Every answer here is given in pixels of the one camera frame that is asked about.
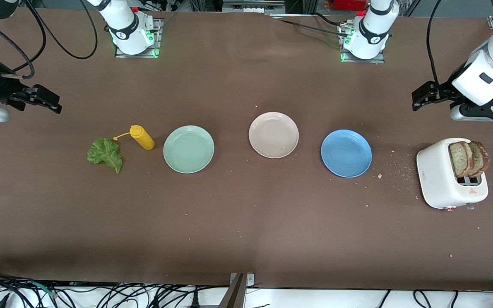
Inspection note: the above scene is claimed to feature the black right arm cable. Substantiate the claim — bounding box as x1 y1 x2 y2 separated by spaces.
0 0 98 80

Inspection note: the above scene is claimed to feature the mint green plate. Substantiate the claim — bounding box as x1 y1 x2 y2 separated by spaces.
163 125 215 174

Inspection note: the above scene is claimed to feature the white two-slot toaster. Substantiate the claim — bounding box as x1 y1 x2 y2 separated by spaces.
416 138 489 211

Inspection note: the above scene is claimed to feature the thin black base cable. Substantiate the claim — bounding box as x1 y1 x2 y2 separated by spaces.
272 12 352 38

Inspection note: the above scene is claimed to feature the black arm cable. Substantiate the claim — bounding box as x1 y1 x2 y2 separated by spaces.
426 0 445 86
0 0 98 80

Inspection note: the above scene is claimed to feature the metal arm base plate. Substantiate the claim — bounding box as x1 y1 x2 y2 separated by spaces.
115 17 162 59
341 21 386 64

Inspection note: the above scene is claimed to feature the brown crusted bread slice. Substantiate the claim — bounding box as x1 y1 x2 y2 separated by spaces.
448 141 474 178
469 141 490 177

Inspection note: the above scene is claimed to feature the looped black floor cable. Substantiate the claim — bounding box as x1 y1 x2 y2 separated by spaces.
413 290 434 308

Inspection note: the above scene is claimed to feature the red background box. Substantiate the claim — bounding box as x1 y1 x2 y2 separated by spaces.
326 0 367 11

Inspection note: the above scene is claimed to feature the yellow mustard squeeze bottle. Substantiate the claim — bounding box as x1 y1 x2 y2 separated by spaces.
113 125 155 151

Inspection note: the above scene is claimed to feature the beige plate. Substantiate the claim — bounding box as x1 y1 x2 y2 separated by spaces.
249 112 300 159

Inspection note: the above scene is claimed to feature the tangled black floor cable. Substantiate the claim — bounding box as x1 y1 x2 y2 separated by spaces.
0 269 230 308

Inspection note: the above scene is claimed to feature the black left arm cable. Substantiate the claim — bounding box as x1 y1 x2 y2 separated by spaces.
426 0 445 86

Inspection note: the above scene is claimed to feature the blue plate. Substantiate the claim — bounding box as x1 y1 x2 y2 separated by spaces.
321 130 373 178

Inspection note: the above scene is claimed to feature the green lettuce leaf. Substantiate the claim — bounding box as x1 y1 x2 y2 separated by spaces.
87 137 124 174

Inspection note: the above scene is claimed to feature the grey metal background box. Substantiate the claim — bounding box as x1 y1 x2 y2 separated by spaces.
223 0 285 13

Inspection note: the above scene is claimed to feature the grey metal table bracket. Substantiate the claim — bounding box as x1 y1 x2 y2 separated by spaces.
219 273 255 308

